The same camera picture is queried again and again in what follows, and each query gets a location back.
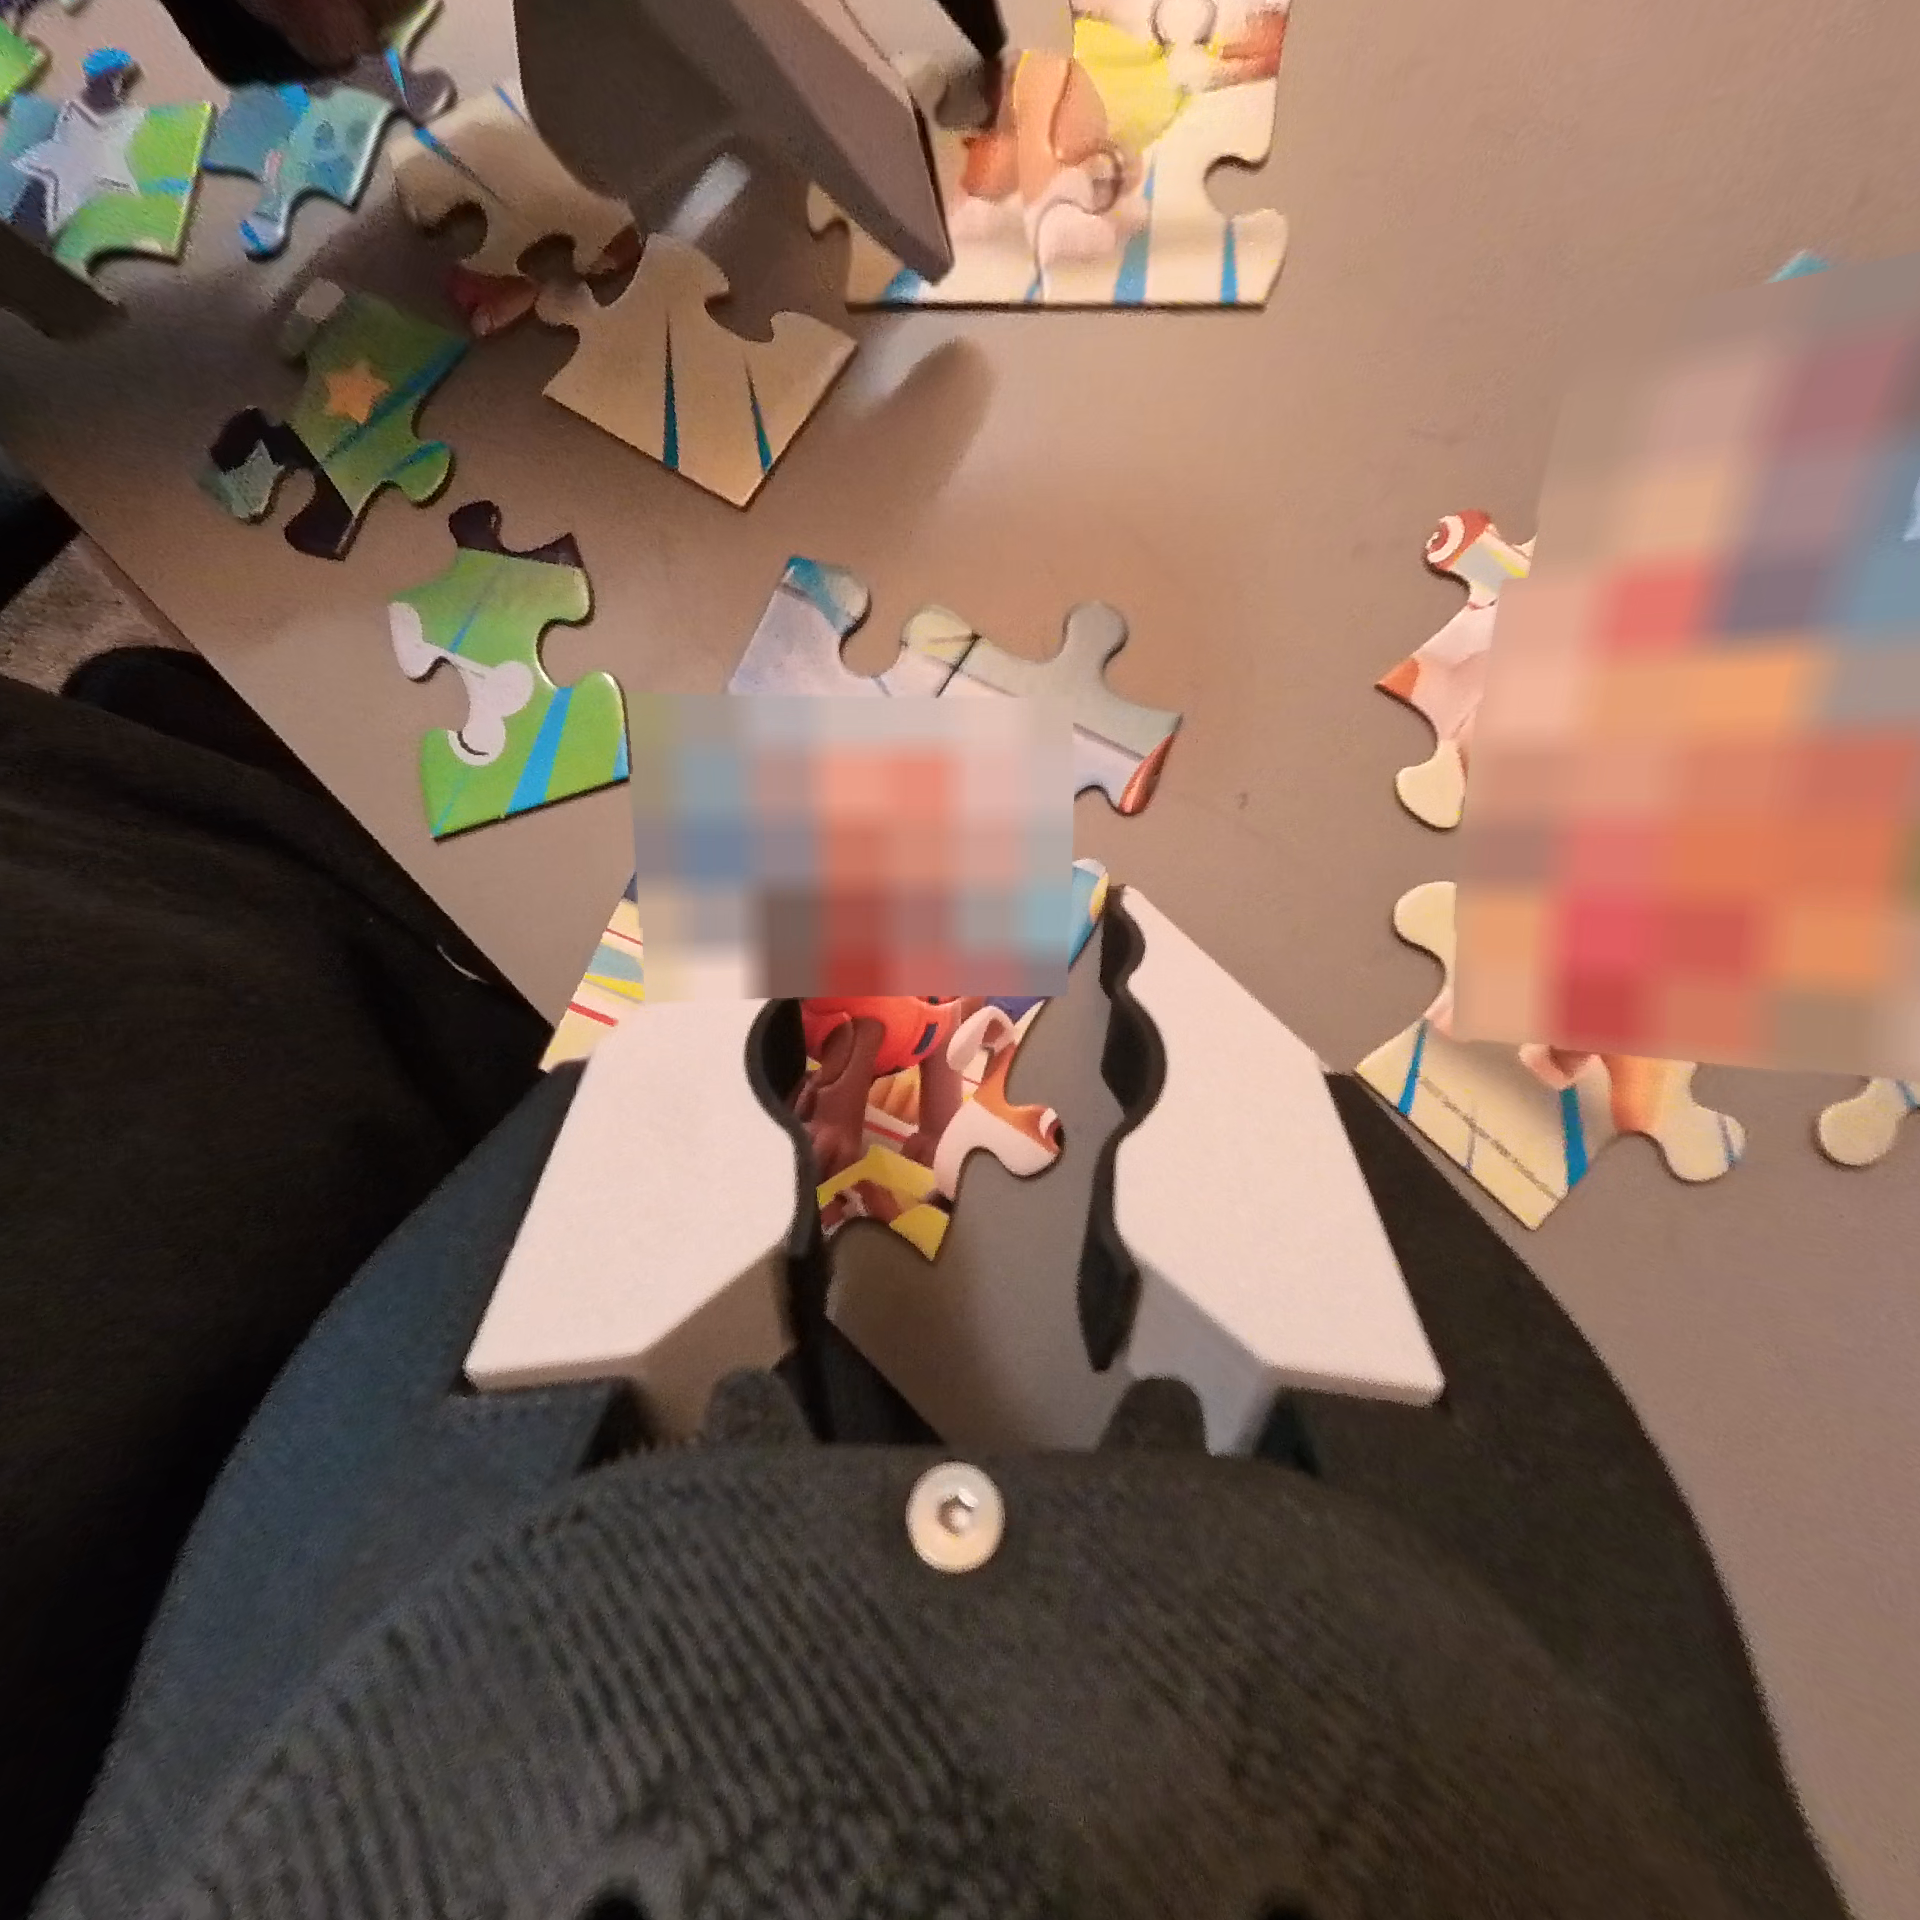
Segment person's dark clothing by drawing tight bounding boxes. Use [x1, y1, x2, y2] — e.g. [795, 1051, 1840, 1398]
[0, 644, 560, 1920]

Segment cream blue-striped jigsaw piece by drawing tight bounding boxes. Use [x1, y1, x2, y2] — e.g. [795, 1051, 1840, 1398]
[536, 232, 863, 512]

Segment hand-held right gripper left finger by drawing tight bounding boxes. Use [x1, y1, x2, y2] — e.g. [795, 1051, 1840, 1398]
[459, 996, 829, 1452]

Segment joined jigsaw pieces red figure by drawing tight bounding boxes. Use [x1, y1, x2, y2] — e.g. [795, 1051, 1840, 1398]
[536, 555, 1188, 1265]

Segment scattered loose jigsaw bits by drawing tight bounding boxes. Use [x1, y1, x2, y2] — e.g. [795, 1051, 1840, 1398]
[0, 0, 650, 845]

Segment large joined jigsaw puzzle section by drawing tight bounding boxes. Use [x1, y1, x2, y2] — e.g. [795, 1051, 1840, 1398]
[1354, 248, 1920, 1234]

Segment joined jigsaw pieces yellow figure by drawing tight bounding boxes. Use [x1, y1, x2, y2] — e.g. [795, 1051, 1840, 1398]
[805, 0, 1295, 313]

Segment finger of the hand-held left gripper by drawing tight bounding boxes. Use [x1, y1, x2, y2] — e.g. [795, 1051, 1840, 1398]
[516, 0, 965, 287]
[0, 222, 124, 342]

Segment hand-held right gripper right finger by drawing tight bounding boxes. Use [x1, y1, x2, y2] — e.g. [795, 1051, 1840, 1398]
[1078, 883, 1451, 1455]

